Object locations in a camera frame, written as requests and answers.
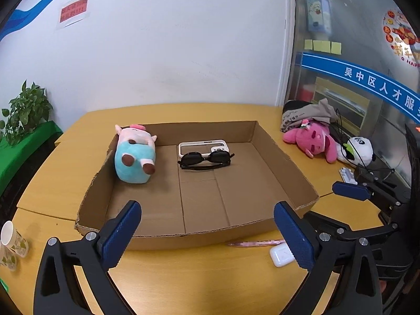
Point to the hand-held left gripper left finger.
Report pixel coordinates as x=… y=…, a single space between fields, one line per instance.
x=121 y=233

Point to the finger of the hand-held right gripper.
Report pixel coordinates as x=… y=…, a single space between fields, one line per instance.
x=341 y=224
x=351 y=190

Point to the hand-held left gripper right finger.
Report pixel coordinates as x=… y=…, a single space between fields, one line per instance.
x=295 y=233

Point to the white earbuds case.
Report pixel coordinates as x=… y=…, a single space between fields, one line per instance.
x=280 y=256

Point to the pink pen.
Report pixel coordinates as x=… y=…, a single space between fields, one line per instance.
x=256 y=243

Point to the pink and blue plush pig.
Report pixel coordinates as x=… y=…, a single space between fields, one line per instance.
x=134 y=160

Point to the brown cardboard box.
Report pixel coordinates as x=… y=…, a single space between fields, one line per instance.
x=200 y=203

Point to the black sunglasses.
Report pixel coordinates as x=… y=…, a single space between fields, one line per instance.
x=190 y=161

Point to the white phone case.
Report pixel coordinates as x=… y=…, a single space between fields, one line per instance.
x=203 y=143

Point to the small white adapter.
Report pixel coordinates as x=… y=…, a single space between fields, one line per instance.
x=348 y=175

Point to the white panda plush toy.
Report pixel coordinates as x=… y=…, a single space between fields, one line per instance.
x=359 y=145

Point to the pink plush toy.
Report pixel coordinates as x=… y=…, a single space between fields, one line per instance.
x=315 y=137

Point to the grey printed cloth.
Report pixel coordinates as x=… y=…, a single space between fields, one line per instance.
x=308 y=113

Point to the blue banner sign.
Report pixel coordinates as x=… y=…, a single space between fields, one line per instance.
x=361 y=82

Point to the green printed paper cup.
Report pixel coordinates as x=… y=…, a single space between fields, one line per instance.
x=8 y=259
x=11 y=236

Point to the green plant stand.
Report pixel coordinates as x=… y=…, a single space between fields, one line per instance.
x=23 y=144

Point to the yellow sticky note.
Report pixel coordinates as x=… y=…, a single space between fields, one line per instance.
x=308 y=44
x=321 y=46
x=336 y=47

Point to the green potted plant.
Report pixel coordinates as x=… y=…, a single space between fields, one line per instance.
x=29 y=108

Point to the round festive window sticker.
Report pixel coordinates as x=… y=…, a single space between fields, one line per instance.
x=402 y=36

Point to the blue milk carton sticker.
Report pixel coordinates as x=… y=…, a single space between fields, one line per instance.
x=317 y=10

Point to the red wall notice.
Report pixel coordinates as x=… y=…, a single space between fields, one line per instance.
x=74 y=9

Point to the blue wave wall decal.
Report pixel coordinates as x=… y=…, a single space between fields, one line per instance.
x=19 y=16

